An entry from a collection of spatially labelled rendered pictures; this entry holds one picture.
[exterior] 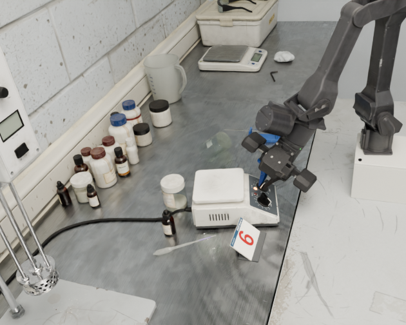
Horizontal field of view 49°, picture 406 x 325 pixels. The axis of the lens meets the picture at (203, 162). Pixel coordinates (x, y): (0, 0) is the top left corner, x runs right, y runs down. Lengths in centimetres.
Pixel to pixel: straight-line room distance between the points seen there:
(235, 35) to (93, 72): 80
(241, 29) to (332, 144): 86
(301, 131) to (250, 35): 110
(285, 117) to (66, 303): 59
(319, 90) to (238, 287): 43
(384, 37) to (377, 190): 36
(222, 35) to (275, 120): 118
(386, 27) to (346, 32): 9
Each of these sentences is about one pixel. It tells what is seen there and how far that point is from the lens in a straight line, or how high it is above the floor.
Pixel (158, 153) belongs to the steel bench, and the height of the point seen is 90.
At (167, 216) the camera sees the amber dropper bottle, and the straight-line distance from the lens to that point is 103.
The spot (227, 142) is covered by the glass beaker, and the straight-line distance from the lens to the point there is 128.
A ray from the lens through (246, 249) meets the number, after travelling 99.
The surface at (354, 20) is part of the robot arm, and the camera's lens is 92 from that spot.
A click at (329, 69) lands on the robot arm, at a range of 94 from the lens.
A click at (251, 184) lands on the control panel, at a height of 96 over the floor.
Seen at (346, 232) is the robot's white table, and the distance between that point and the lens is 106.
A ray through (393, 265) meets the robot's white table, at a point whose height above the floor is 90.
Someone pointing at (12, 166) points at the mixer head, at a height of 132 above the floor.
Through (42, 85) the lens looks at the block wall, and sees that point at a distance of 127.
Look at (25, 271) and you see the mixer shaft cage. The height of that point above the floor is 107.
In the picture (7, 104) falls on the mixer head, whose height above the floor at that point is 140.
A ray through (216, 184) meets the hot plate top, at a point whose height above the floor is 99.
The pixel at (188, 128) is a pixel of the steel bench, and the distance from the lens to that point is 145.
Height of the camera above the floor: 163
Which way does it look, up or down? 35 degrees down
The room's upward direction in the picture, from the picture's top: 8 degrees counter-clockwise
